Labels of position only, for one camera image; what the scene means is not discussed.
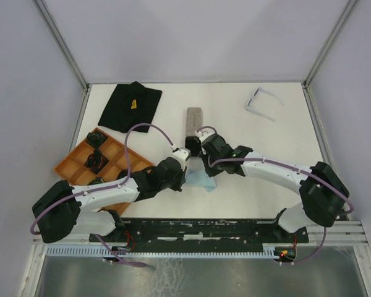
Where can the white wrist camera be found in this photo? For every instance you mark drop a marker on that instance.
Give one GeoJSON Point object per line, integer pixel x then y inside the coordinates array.
{"type": "Point", "coordinates": [181, 154]}
{"type": "Point", "coordinates": [204, 134]}

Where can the aluminium frame post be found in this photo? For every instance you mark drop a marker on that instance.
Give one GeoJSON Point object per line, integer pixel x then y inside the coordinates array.
{"type": "Point", "coordinates": [336, 31]}
{"type": "Point", "coordinates": [49, 21]}

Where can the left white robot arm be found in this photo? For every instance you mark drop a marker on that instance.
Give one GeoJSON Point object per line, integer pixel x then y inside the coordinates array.
{"type": "Point", "coordinates": [64, 209]}

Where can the grey glasses case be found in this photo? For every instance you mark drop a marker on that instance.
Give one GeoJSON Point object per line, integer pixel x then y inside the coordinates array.
{"type": "Point", "coordinates": [194, 120]}

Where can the blue cloth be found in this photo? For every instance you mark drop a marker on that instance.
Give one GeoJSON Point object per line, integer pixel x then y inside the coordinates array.
{"type": "Point", "coordinates": [199, 178]}

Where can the black rectangular case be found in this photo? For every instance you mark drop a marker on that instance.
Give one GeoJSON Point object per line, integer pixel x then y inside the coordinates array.
{"type": "Point", "coordinates": [193, 144]}

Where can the black folded cloth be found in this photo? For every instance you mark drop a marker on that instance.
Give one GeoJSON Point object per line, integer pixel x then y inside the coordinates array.
{"type": "Point", "coordinates": [129, 105]}

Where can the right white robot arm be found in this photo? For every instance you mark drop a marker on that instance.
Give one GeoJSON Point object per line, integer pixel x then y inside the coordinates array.
{"type": "Point", "coordinates": [322, 193]}

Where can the right aluminium frame post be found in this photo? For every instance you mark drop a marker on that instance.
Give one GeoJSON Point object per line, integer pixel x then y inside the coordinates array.
{"type": "Point", "coordinates": [336, 31]}

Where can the lavender sunglasses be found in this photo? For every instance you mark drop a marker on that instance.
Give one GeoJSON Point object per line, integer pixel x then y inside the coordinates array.
{"type": "Point", "coordinates": [262, 103]}

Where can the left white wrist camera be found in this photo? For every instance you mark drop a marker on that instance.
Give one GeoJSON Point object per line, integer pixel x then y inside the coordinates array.
{"type": "Point", "coordinates": [181, 154]}

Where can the black coiled item in tray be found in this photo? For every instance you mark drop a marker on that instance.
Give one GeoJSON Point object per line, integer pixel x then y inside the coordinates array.
{"type": "Point", "coordinates": [96, 180]}

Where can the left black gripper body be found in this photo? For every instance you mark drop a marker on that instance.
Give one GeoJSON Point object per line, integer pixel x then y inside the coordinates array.
{"type": "Point", "coordinates": [176, 182]}

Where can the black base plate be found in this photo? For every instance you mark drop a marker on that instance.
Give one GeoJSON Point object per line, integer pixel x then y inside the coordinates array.
{"type": "Point", "coordinates": [160, 234]}

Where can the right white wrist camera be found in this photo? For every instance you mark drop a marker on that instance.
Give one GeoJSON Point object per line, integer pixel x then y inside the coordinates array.
{"type": "Point", "coordinates": [204, 134]}

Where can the orange divided tray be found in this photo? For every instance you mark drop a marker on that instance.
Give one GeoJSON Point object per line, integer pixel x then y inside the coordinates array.
{"type": "Point", "coordinates": [73, 170]}

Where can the black item in tray middle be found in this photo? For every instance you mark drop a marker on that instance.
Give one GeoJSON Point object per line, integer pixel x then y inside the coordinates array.
{"type": "Point", "coordinates": [96, 161]}

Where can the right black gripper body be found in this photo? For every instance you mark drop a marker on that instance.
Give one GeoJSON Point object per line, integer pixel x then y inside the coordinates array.
{"type": "Point", "coordinates": [214, 169]}

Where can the white slotted cable duct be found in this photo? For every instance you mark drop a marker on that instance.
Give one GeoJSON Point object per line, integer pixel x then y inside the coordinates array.
{"type": "Point", "coordinates": [160, 250]}

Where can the left aluminium frame post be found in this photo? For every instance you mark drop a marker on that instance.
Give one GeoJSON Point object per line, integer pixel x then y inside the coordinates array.
{"type": "Point", "coordinates": [49, 21]}

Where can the black item in tray rear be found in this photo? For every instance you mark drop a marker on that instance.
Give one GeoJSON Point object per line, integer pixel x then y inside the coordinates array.
{"type": "Point", "coordinates": [96, 139]}

